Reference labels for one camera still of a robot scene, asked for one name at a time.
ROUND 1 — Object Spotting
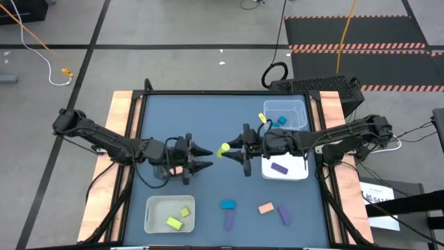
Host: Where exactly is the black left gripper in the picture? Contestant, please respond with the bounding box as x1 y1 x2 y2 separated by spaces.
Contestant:
165 133 214 185

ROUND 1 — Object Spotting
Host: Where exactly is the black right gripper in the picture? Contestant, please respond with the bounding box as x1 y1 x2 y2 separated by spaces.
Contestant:
221 123 268 178

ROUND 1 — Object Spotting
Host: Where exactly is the yellow-green cylinder block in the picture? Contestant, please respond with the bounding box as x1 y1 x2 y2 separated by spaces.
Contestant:
216 142 231 159

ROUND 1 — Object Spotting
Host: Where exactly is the purple rectangular block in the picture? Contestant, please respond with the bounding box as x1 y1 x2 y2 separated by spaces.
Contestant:
224 209 235 232
277 205 291 227
270 162 289 175

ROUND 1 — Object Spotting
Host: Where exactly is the short tan wooden block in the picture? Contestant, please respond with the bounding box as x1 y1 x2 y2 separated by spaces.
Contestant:
257 202 275 215

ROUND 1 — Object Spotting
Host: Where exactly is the yellow-green rectangular block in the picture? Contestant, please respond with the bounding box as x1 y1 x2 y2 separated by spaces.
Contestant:
166 216 184 231

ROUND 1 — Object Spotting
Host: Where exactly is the blue-grey table mat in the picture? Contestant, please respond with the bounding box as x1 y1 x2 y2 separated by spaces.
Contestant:
123 94 330 248

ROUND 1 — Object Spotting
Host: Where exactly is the dark smoky translucent bin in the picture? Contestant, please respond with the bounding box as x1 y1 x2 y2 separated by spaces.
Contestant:
152 162 187 181

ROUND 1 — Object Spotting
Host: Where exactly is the pale grey plastic bin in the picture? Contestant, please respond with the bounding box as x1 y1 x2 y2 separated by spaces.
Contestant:
144 194 196 234

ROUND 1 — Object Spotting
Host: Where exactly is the clear plastic bin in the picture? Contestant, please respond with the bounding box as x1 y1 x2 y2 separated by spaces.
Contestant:
263 99 309 131

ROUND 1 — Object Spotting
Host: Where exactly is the light wooden side board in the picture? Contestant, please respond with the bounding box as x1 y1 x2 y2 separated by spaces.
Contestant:
78 90 135 243
318 90 375 244

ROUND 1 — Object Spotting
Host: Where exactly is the black perforated computer tower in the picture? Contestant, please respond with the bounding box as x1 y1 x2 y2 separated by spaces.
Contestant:
268 74 366 117

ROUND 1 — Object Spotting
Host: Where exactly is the white paper sign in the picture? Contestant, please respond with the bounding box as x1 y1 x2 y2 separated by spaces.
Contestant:
359 181 400 232

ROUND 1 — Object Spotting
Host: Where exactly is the black floor mat striped edge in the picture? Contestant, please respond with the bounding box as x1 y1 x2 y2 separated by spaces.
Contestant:
283 15 444 93

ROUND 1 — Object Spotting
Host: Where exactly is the black side stand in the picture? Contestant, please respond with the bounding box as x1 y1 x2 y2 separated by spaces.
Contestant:
360 176 444 250

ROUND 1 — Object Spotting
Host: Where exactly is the dark grey panel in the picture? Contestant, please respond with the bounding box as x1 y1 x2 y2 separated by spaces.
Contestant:
432 107 444 156

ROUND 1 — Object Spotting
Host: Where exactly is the black box on floor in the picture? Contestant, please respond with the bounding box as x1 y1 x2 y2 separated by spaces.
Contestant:
0 0 49 26

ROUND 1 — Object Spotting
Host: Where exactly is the black aluminium table frame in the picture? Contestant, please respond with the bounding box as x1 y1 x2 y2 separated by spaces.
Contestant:
83 78 374 250

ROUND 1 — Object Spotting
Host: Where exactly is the white bin with slot handle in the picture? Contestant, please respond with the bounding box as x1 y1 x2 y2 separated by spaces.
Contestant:
261 152 309 181

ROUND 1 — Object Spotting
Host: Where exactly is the black coiled floor cable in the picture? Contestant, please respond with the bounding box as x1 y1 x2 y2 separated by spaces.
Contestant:
260 0 289 90

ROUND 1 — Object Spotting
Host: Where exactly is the white looped cable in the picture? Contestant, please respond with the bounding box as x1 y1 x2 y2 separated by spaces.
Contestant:
370 137 402 154

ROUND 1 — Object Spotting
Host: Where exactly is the yellow hanging cable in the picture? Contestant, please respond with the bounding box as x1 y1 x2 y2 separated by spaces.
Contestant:
335 0 358 74

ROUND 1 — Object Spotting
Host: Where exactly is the white floor cable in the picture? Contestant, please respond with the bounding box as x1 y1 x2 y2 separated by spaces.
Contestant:
9 0 73 87

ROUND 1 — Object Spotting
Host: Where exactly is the orange floor cable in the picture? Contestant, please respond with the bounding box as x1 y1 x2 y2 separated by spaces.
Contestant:
0 3 69 72

